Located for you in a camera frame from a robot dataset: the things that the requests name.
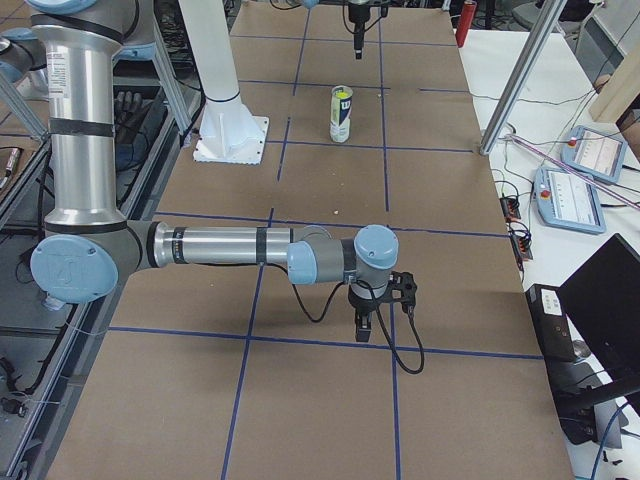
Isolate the red cylinder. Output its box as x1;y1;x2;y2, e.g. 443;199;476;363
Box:
455;0;477;48

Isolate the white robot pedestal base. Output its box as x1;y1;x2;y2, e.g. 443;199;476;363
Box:
179;0;269;165

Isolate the teach pendant far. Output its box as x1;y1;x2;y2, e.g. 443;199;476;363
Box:
561;126;628;184

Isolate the teach pendant near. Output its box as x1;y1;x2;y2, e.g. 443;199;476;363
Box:
534;166;606;235

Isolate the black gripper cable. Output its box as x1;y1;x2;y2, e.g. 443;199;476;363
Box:
288;264;427;375

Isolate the black desktop box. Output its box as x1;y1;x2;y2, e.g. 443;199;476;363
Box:
526;284;575;362

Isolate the clear tennis ball can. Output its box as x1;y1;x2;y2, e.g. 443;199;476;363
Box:
330;85;353;143

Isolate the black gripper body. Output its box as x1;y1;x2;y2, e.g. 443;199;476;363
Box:
348;282;388;316

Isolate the aluminium frame column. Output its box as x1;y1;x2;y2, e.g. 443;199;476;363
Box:
479;0;567;156

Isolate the teach pendant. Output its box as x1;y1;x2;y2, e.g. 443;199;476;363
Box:
561;126;628;184
534;166;606;235

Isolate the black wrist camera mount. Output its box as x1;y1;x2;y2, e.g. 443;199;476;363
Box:
387;271;418;313

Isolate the black computer monitor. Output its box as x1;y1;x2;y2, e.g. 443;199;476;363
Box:
556;233;639;416

